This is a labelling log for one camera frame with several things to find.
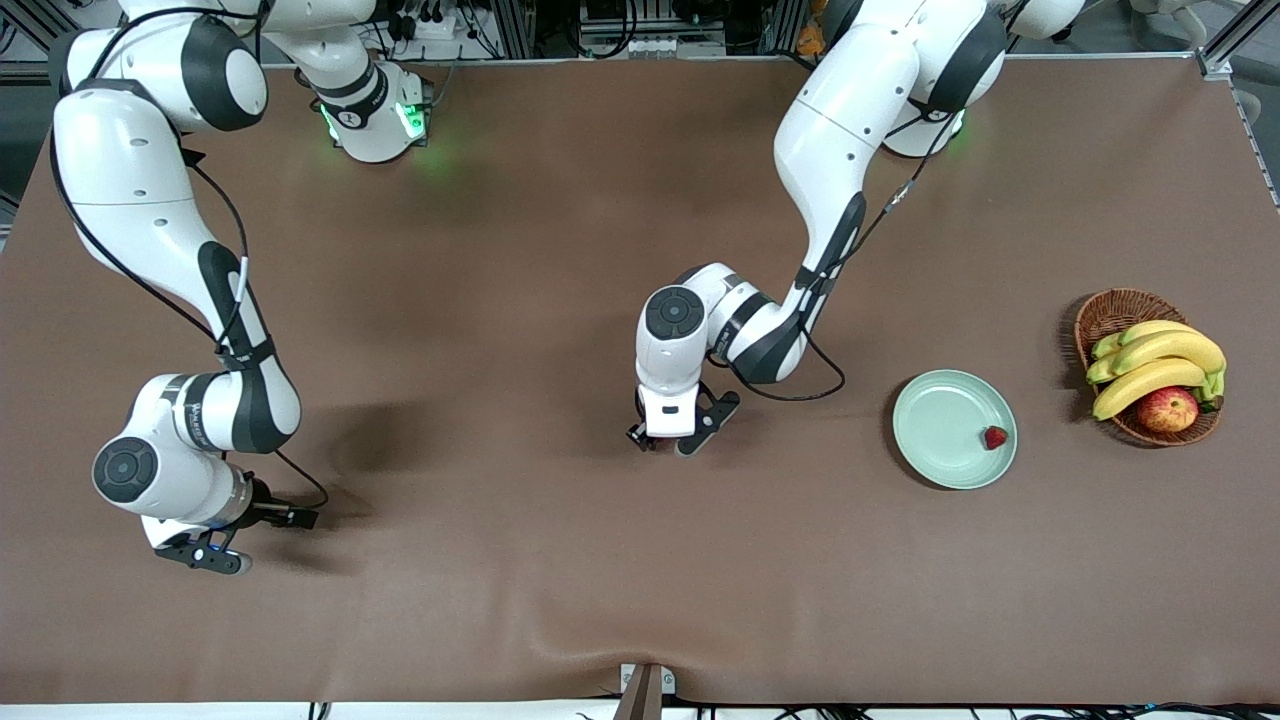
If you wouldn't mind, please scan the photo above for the metal table edge bracket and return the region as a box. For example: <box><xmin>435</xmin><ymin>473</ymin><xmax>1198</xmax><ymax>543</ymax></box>
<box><xmin>612</xmin><ymin>662</ymin><xmax>677</xmax><ymax>720</ymax></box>

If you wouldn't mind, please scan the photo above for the white power strip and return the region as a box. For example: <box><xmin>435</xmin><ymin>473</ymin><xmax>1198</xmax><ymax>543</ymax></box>
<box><xmin>385</xmin><ymin>0</ymin><xmax>461</xmax><ymax>43</ymax></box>

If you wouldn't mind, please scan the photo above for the brown wicker basket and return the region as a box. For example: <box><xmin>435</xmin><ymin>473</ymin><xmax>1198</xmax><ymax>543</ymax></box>
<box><xmin>1074</xmin><ymin>288</ymin><xmax>1224</xmax><ymax>448</ymax></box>

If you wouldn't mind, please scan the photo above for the aluminium frame beam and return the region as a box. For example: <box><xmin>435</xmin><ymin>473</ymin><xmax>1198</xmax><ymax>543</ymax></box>
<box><xmin>0</xmin><ymin>0</ymin><xmax>71</xmax><ymax>96</ymax></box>
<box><xmin>1195</xmin><ymin>0</ymin><xmax>1280</xmax><ymax>211</ymax></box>

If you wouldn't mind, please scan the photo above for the large yellow banana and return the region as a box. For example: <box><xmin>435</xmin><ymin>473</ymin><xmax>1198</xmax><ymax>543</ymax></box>
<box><xmin>1092</xmin><ymin>358</ymin><xmax>1207</xmax><ymax>422</ymax></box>
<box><xmin>1112</xmin><ymin>329</ymin><xmax>1227</xmax><ymax>377</ymax></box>

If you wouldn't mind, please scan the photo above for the red yellow apple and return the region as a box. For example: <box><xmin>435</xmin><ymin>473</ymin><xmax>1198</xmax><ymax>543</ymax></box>
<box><xmin>1137</xmin><ymin>386</ymin><xmax>1200</xmax><ymax>434</ymax></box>

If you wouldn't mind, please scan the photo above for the small yellow banana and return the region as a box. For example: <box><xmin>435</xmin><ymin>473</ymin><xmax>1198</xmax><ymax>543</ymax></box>
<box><xmin>1118</xmin><ymin>320</ymin><xmax>1196</xmax><ymax>346</ymax></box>

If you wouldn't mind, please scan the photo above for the brown table cover mat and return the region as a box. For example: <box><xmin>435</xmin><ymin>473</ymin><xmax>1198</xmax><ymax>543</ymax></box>
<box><xmin>0</xmin><ymin>55</ymin><xmax>1280</xmax><ymax>706</ymax></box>

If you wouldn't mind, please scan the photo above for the pale green round plate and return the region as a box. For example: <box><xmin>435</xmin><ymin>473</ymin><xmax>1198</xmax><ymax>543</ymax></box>
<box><xmin>893</xmin><ymin>369</ymin><xmax>1019</xmax><ymax>491</ymax></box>

